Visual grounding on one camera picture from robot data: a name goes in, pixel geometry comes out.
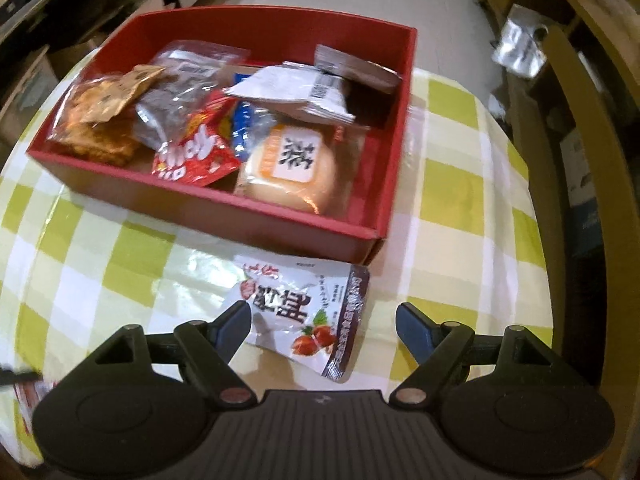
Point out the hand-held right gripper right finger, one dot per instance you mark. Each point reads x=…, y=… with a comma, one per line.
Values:
x=412, y=327

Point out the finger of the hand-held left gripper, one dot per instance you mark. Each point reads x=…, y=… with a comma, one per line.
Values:
x=17, y=377

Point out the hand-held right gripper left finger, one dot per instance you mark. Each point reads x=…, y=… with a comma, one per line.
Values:
x=235, y=320

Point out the white strawberry snack packet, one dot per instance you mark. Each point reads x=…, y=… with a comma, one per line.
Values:
x=295, y=310

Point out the red cardboard box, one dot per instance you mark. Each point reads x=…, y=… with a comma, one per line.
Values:
x=250, y=220

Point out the orange bun packet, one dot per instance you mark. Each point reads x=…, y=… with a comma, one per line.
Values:
x=300, y=170

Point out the red snack packet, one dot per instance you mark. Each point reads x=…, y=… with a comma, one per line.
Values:
x=200, y=150

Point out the blue snack packet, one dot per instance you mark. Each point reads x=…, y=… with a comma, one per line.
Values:
x=247, y=125

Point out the clear dark snack packet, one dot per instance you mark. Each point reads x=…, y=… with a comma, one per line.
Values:
x=175, y=100

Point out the clear waffle packet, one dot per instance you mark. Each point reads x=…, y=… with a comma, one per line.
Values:
x=85, y=130

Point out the tan small snack packet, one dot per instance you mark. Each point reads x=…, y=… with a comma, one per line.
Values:
x=117, y=95

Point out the brown snack packet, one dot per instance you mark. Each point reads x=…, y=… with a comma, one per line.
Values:
x=360, y=75

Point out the red white packet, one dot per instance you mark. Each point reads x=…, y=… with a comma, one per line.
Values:
x=32, y=396

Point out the blue white carton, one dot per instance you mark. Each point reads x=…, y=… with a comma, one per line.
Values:
x=580, y=195

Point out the wooden chair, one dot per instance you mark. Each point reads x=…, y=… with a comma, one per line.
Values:
x=590, y=110

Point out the white storage bin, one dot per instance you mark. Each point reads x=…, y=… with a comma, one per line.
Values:
x=25, y=85

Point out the silver foil bag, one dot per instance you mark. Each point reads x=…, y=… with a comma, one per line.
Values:
x=520, y=40

